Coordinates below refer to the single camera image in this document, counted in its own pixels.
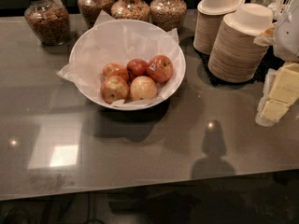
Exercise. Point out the paper bowl stack rear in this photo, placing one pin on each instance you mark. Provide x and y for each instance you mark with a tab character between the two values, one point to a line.
209	18

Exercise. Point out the glass cereal jar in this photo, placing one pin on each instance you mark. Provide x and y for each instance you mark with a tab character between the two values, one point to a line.
168	14
90	9
49	20
131	10

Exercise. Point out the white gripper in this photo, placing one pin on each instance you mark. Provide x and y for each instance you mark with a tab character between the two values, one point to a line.
288	41

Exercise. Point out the red apple back right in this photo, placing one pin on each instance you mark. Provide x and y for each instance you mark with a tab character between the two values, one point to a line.
160	68

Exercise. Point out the white paper liner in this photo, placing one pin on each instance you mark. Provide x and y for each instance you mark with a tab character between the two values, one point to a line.
102	44

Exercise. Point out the paper bowl stack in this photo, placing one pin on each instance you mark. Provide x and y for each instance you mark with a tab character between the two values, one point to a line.
235	57
209	18

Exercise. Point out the glass cereal jar far left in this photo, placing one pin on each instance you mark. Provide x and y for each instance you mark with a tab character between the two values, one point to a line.
49	20

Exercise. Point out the white bowl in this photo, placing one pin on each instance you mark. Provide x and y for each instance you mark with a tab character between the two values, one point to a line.
93	47

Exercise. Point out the yellow red apple front left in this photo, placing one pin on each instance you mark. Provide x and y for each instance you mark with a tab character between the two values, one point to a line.
114	88

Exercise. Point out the paper bowl stack front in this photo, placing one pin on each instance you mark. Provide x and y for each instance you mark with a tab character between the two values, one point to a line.
235	57

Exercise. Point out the dark red apple back middle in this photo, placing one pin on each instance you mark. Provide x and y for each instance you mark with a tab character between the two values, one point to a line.
136	68

